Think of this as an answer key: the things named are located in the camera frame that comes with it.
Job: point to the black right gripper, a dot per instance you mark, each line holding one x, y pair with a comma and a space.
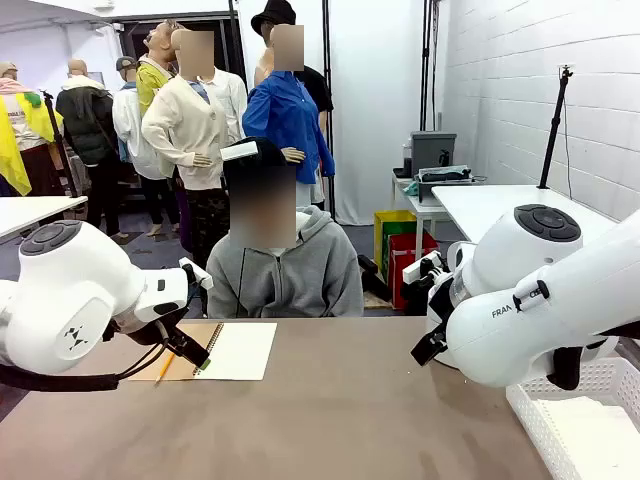
439, 305

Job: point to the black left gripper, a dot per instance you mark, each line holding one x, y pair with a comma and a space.
145, 332

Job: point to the yellow pencil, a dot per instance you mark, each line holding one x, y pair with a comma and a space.
165, 367

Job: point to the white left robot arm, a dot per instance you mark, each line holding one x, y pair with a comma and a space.
75, 280

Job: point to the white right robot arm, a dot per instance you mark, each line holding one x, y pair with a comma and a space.
500, 320

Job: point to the stack of flat paper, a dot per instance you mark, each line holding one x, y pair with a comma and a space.
590, 440

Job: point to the brown spiral notebook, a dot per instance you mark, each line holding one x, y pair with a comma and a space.
240, 350

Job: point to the white perforated plastic basket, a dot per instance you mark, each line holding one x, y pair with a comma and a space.
530, 415

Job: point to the person in grey hoodie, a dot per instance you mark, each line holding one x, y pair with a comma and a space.
300, 280

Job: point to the small white side table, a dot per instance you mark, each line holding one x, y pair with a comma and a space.
407, 201

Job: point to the large white desk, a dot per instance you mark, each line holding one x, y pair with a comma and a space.
475, 205

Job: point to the grey tray with tools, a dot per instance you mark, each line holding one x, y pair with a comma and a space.
440, 190

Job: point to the teal cloth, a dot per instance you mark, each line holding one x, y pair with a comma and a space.
411, 189

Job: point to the grey plastic box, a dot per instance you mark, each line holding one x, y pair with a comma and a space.
432, 150

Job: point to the small white desk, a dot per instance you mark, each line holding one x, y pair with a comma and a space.
30, 210

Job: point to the black cap with white brim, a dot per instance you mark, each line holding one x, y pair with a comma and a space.
267, 152

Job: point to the mannequin in cream cardigan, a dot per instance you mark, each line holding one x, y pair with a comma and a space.
190, 130

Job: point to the mannequin with grey cap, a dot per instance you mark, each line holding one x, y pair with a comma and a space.
130, 130

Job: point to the thin black tripod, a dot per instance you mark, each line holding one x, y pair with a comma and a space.
59, 145

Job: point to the mannequin in blue shirt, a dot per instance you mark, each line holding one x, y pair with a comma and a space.
285, 115

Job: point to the mannequin in white shirt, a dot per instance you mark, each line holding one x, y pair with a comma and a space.
232, 100

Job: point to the mannequin in yellow-green jacket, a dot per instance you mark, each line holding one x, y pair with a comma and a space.
147, 85

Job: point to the mannequin in black t-shirt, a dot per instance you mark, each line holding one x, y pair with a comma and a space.
317, 87

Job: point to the black light stand poles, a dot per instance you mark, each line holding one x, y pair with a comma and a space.
427, 60

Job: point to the black stand pole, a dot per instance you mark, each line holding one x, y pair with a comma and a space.
327, 50

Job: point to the black bucket hat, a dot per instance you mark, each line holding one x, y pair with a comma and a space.
275, 15

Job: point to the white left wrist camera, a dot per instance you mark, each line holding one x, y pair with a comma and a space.
197, 274

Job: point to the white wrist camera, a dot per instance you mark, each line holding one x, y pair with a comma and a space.
197, 274
420, 267

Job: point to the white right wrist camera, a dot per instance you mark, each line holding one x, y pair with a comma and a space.
420, 267

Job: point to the black camera tripod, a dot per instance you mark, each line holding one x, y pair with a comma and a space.
552, 135

